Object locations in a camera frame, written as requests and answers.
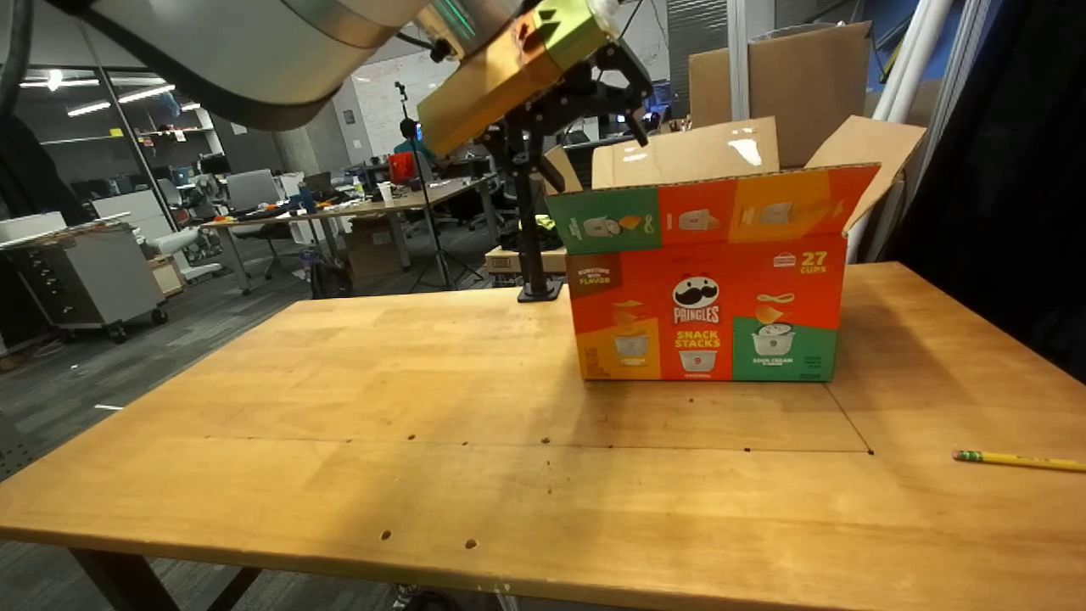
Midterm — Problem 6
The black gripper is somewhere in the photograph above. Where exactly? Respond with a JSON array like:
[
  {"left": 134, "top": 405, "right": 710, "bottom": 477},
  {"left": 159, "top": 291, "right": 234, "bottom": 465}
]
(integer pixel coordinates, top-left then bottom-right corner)
[{"left": 485, "top": 44, "right": 657, "bottom": 175}]

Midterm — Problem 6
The large brown cardboard box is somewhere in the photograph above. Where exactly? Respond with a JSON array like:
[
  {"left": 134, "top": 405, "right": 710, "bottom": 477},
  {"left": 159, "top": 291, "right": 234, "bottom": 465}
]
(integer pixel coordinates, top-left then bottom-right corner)
[{"left": 686, "top": 21, "right": 875, "bottom": 170}]

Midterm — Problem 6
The orange Pringles cardboard box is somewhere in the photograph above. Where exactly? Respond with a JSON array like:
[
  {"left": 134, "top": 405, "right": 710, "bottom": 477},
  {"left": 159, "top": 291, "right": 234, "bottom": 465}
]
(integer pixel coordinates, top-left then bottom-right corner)
[{"left": 536, "top": 115, "right": 930, "bottom": 387}]

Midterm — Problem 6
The white structural column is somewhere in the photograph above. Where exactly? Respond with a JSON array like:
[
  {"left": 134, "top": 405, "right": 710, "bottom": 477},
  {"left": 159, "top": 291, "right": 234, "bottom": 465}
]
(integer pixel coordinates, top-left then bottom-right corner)
[{"left": 724, "top": 0, "right": 755, "bottom": 122}]

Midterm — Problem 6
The brown carton under desk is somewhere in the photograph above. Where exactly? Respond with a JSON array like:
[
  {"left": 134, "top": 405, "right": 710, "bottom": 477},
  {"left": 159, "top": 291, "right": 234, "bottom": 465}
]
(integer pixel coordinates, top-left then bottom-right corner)
[{"left": 342, "top": 218, "right": 409, "bottom": 298}]

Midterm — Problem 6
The long office desk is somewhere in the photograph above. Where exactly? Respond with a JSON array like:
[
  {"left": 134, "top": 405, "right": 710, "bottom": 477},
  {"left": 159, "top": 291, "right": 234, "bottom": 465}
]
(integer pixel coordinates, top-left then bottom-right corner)
[{"left": 199, "top": 175, "right": 478, "bottom": 298}]

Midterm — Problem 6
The grey rolling cabinet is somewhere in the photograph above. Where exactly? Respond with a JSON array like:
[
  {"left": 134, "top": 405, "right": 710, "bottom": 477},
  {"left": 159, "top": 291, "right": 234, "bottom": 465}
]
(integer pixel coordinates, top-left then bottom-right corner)
[{"left": 0, "top": 215, "right": 169, "bottom": 344}]

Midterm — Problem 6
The yellow pencil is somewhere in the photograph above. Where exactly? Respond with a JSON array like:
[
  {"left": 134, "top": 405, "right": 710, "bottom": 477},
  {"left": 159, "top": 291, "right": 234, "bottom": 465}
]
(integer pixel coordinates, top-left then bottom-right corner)
[{"left": 951, "top": 447, "right": 1086, "bottom": 477}]

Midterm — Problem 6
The yellow-green wrist camera mount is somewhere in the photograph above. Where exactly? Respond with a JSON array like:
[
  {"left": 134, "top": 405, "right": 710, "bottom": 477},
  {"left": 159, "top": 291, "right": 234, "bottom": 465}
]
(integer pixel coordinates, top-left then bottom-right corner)
[{"left": 415, "top": 0, "right": 621, "bottom": 162}]

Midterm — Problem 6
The black camera stand pole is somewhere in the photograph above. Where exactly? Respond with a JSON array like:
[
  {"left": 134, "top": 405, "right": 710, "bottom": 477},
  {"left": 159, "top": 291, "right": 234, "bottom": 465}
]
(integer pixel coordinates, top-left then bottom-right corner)
[{"left": 496, "top": 155, "right": 565, "bottom": 307}]

